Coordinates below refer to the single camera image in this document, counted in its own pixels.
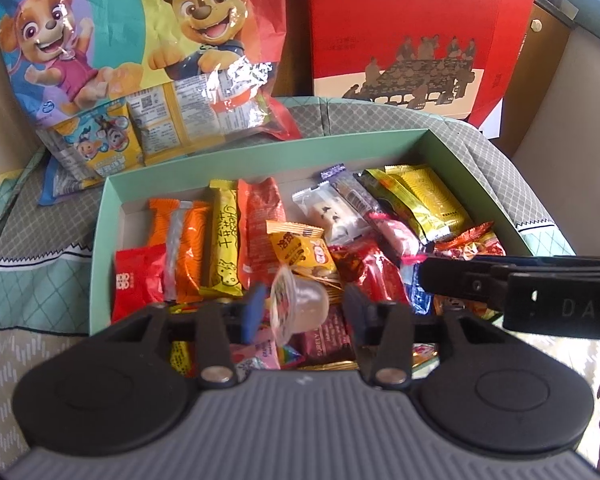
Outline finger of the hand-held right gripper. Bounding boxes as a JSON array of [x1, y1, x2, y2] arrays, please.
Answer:
[[417, 255, 513, 311]]

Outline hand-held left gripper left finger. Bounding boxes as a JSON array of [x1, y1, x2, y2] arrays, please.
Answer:
[[87, 284, 269, 392]]

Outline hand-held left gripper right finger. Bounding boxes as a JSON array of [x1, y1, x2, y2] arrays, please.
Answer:
[[342, 284, 516, 391]]

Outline blue snack packet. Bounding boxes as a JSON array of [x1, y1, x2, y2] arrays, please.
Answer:
[[405, 260, 433, 313]]

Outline maroon snack packet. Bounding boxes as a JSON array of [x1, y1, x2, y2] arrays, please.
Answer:
[[295, 307, 356, 368]]

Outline red foil candy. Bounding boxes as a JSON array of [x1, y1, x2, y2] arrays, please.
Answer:
[[327, 240, 411, 311]]

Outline clear jelly cup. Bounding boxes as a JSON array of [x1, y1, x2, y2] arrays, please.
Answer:
[[270, 266, 330, 347]]

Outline red rainbow candy packet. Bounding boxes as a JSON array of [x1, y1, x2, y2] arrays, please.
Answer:
[[277, 345, 306, 368]]

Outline small pink candy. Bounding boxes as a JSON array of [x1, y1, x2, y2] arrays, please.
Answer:
[[367, 212, 423, 263]]

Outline yellow gold snack packet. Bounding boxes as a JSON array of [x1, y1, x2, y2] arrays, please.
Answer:
[[385, 164, 474, 241]]

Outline orange yellow snack packet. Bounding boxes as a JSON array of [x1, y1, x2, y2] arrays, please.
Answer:
[[266, 220, 341, 291]]

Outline yellow cheese bar packet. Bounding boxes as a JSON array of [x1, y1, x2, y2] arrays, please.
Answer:
[[199, 180, 244, 297]]

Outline dark gold snack packet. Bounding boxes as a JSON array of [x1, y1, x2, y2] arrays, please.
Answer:
[[357, 169, 431, 243]]

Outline white nougat candy packet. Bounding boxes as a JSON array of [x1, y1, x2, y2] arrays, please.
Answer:
[[291, 181, 371, 246]]

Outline plain red snack packet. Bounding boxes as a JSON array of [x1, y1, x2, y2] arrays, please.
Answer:
[[112, 244, 168, 326]]

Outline purple candy wrapper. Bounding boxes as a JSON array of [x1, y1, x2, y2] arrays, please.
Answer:
[[320, 162, 396, 221]]

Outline mint green cardboard box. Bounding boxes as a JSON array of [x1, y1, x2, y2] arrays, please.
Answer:
[[89, 128, 577, 371]]

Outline wooden cabinet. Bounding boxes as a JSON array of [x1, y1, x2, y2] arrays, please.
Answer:
[[500, 7, 576, 151]]

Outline small blue white packet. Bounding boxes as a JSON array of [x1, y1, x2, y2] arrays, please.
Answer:
[[37, 157, 106, 206]]

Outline red gift box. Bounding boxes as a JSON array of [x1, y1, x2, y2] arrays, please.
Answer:
[[285, 0, 541, 128]]

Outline cartoon dog snack bag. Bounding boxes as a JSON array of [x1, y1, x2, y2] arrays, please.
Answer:
[[0, 0, 303, 181]]

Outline beige lace curtain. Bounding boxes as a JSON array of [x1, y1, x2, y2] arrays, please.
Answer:
[[0, 0, 51, 181]]

